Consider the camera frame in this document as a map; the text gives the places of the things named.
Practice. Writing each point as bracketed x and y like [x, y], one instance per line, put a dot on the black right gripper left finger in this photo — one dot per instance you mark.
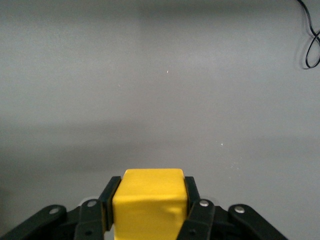
[90, 220]

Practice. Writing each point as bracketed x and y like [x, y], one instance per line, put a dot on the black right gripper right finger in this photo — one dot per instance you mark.
[207, 222]

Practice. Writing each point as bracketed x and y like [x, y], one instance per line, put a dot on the yellow cube block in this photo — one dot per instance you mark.
[150, 200]

